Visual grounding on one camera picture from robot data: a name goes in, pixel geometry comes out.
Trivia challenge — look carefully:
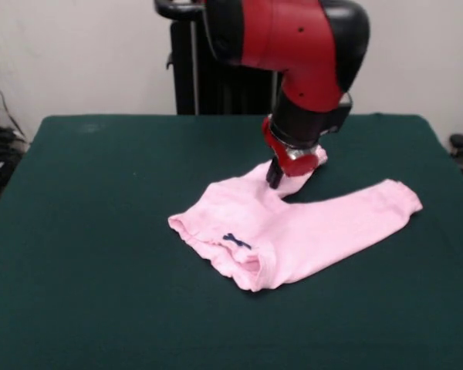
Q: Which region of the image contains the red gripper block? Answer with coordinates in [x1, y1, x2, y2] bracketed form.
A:
[261, 116, 320, 190]

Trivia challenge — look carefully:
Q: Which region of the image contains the pink garment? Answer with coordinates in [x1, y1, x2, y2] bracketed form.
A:
[167, 144, 424, 293]

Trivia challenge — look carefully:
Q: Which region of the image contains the dark green table cloth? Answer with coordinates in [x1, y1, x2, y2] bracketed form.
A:
[0, 113, 463, 370]

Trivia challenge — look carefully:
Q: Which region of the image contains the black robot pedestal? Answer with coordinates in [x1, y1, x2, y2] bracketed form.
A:
[153, 0, 290, 116]

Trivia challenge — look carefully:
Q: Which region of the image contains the black cable bundle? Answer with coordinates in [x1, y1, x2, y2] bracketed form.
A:
[0, 125, 29, 157]

